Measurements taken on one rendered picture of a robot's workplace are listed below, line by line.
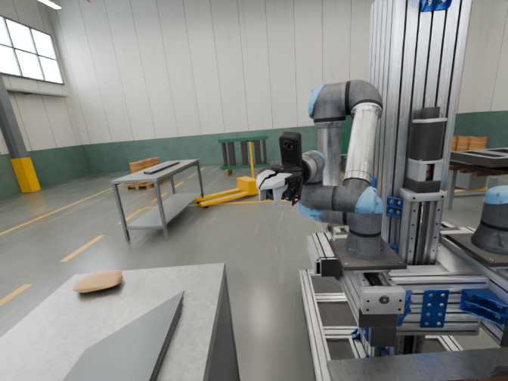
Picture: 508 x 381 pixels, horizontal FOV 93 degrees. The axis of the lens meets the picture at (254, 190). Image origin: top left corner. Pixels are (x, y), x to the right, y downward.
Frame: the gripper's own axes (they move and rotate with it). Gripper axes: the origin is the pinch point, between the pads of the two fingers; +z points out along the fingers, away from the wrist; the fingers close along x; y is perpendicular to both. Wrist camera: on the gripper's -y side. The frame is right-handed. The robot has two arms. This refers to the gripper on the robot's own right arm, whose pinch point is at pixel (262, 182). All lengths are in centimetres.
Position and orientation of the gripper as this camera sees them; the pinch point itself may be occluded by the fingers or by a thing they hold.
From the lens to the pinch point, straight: 46.5
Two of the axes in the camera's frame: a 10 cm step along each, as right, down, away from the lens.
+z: -5.0, 2.8, -8.2
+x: -8.7, -2.0, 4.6
